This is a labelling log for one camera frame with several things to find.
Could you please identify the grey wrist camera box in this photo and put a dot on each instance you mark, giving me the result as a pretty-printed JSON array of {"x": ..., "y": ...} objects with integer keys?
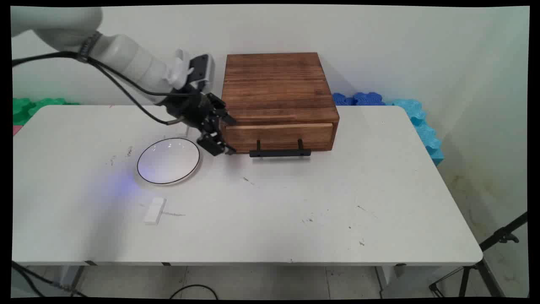
[{"x": 201, "y": 69}]

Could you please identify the dark blue foam mat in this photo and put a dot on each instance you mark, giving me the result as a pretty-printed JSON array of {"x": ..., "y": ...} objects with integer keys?
[{"x": 358, "y": 99}]

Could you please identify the green foam mat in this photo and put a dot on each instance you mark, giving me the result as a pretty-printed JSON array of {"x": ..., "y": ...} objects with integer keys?
[{"x": 29, "y": 109}]

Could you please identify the pink foam mat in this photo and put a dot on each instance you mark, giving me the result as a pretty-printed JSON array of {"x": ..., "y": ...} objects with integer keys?
[{"x": 17, "y": 129}]

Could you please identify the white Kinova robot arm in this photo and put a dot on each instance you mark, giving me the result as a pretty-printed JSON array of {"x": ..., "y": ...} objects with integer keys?
[{"x": 122, "y": 55}]

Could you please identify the white plate with black rim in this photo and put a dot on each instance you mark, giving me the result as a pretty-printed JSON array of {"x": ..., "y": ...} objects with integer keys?
[{"x": 168, "y": 161}]

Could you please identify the small white block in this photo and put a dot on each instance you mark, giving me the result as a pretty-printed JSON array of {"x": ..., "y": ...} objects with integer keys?
[{"x": 154, "y": 210}]

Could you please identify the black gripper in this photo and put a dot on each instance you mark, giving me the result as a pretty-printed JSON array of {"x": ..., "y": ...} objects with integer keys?
[{"x": 187, "y": 107}]

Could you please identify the light blue foam mat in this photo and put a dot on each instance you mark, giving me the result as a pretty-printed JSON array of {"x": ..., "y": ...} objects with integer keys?
[{"x": 424, "y": 131}]

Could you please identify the brown wooden drawer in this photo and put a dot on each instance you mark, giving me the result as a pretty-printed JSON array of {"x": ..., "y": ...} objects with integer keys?
[{"x": 278, "y": 136}]

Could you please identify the black tripod stand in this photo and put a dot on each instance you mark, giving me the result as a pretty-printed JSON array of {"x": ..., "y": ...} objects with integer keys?
[{"x": 485, "y": 270}]

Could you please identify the brown wooden drawer cabinet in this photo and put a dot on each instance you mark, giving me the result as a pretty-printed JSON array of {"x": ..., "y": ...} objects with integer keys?
[{"x": 276, "y": 84}]

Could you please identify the white table leg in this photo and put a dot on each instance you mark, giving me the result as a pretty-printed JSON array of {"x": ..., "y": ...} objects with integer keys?
[
  {"x": 390, "y": 276},
  {"x": 71, "y": 278}
]

